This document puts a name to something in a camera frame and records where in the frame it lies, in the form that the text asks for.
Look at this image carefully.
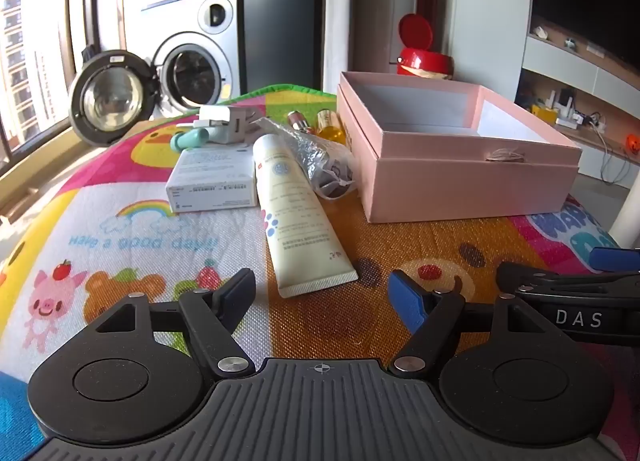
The pink cardboard box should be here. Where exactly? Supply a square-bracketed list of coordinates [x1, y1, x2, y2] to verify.
[336, 71, 583, 224]

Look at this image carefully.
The red trash bin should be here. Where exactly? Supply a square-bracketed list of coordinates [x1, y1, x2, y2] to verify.
[396, 14, 455, 78]

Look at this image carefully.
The white television cabinet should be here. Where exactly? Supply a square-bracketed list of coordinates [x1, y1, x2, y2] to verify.
[516, 16, 640, 187]

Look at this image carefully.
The white usb adapter with cable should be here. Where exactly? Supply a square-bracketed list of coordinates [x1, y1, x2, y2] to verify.
[199, 106, 266, 146]

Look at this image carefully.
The cream lotion tube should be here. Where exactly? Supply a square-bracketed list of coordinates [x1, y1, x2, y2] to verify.
[252, 135, 360, 298]

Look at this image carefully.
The colourful cartoon play mat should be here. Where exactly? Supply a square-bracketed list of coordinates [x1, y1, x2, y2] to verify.
[0, 84, 640, 461]

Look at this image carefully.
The small pink-capped bottle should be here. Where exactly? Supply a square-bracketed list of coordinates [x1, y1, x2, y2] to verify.
[287, 111, 313, 134]

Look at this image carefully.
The twine string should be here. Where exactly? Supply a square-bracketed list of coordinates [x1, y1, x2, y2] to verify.
[485, 148, 529, 162]

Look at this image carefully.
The amber glass bottle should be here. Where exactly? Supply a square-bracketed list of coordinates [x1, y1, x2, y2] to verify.
[315, 108, 348, 144]

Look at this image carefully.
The white cable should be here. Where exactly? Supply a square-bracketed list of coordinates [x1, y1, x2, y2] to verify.
[589, 120, 632, 187]

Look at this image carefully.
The clear plastic bag of parts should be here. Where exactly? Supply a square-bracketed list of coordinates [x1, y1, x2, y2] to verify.
[260, 117, 358, 199]

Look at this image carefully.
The dark tall cabinet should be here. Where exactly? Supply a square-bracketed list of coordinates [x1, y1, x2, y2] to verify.
[244, 0, 327, 94]

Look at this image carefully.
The silver washing machine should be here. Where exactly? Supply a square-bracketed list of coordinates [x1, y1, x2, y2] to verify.
[67, 0, 243, 147]

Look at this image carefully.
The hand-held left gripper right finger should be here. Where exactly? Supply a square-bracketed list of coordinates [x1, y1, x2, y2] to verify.
[389, 270, 571, 376]

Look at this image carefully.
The teal plastic handle tool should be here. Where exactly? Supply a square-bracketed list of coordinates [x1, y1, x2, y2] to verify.
[170, 125, 216, 152]

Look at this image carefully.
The white carton box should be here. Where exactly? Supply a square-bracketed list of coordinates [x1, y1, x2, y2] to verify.
[167, 147, 260, 214]

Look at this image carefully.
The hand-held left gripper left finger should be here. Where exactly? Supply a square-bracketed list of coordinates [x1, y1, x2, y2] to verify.
[95, 268, 257, 378]

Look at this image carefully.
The white router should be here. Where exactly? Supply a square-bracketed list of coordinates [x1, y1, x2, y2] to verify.
[545, 88, 577, 128]

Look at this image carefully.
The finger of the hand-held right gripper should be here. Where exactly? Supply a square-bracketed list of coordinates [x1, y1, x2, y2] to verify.
[496, 262, 640, 302]
[589, 247, 640, 273]

